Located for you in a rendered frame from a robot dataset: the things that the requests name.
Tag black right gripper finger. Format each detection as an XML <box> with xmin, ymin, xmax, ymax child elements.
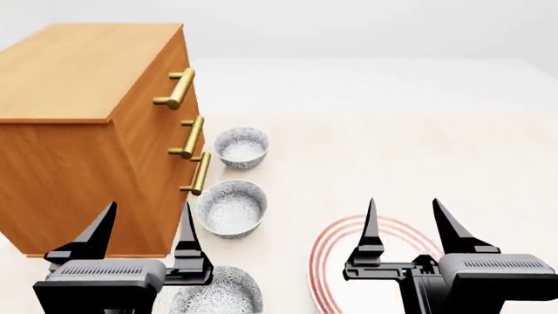
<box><xmin>432</xmin><ymin>197</ymin><xmax>501</xmax><ymax>256</ymax></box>
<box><xmin>351</xmin><ymin>196</ymin><xmax>385</xmax><ymax>264</ymax></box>

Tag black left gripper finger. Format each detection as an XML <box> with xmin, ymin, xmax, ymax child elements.
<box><xmin>43</xmin><ymin>200</ymin><xmax>119</xmax><ymax>264</ymax></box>
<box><xmin>173</xmin><ymin>201</ymin><xmax>206</xmax><ymax>268</ymax></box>

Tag white plate with red rings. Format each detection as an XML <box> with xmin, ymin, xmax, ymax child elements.
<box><xmin>306</xmin><ymin>214</ymin><xmax>446</xmax><ymax>314</ymax></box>

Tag small patterned grey bowl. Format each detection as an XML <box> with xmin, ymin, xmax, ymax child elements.
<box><xmin>213</xmin><ymin>126</ymin><xmax>270</xmax><ymax>170</ymax></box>

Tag wooden drawer cabinet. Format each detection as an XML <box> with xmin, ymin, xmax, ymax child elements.
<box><xmin>0</xmin><ymin>22</ymin><xmax>207</xmax><ymax>259</ymax></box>

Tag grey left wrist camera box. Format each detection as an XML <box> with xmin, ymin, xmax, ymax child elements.
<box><xmin>44</xmin><ymin>259</ymin><xmax>168</xmax><ymax>286</ymax></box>

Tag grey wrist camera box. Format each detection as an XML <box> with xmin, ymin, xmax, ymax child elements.
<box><xmin>44</xmin><ymin>259</ymin><xmax>168</xmax><ymax>286</ymax></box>
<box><xmin>438</xmin><ymin>252</ymin><xmax>558</xmax><ymax>297</ymax></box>

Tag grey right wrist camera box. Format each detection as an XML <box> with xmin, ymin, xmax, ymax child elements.
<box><xmin>438</xmin><ymin>252</ymin><xmax>558</xmax><ymax>297</ymax></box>

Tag large brass drawer handle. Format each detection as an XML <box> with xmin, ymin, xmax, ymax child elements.
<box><xmin>152</xmin><ymin>67</ymin><xmax>196</xmax><ymax>111</ymax></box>

